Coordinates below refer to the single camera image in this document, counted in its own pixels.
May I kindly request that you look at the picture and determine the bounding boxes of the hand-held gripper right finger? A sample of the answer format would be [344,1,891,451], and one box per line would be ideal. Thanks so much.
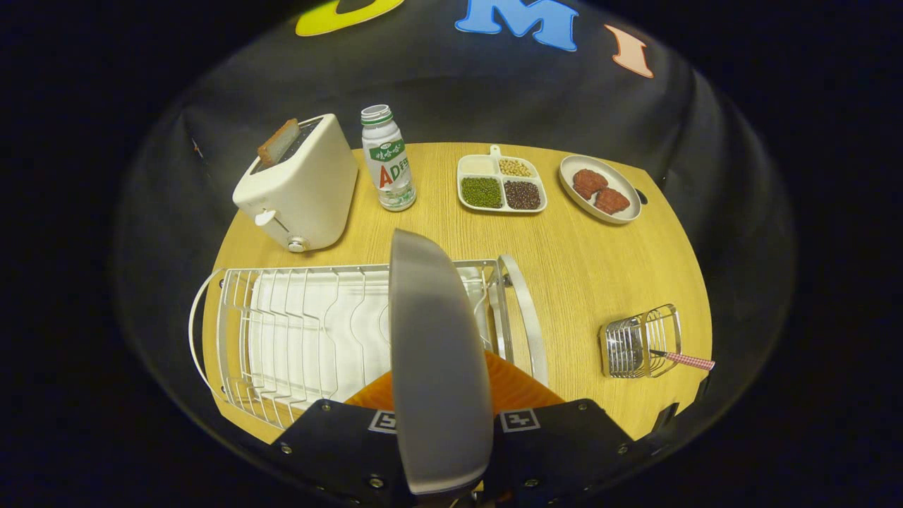
[483,351,636,505]

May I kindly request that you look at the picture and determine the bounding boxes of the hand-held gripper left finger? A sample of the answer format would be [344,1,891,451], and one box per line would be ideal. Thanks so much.
[272,370,413,508]

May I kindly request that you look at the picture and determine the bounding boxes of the metal wire basket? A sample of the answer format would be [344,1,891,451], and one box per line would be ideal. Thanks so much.
[599,304,683,380]

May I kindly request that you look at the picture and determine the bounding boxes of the beige plate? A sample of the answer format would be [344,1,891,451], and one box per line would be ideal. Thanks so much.
[389,229,494,495]

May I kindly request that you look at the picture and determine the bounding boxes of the white wire dish rack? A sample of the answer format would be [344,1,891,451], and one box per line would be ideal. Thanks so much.
[188,255,550,431]

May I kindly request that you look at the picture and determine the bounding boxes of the round plate with meat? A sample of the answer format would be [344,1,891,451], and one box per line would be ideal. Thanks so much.
[559,155,643,225]

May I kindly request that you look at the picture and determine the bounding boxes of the white divided dish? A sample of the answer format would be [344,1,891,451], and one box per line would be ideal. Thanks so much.
[456,145,548,214]

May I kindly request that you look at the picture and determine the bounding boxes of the white drip tray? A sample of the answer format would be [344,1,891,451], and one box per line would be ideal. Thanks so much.
[248,268,487,406]

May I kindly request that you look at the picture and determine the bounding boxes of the white toaster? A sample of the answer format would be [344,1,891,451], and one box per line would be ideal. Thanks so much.
[232,114,359,253]

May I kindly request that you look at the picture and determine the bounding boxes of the brown meat patty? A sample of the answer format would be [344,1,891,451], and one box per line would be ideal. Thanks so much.
[594,187,631,216]
[572,169,609,200]

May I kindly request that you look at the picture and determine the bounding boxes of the dark red beans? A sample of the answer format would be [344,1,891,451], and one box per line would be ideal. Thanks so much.
[504,180,543,210]

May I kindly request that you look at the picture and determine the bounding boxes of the green mung beans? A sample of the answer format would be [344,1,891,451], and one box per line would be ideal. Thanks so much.
[461,176,503,209]

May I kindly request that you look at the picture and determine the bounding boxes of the white green-label drink bottle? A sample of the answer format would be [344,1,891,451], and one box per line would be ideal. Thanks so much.
[360,104,417,212]

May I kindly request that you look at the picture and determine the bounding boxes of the toast slice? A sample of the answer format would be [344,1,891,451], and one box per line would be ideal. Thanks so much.
[257,119,301,168]

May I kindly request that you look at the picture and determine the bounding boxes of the black backdrop cloth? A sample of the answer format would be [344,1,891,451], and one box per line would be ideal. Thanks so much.
[116,0,798,459]

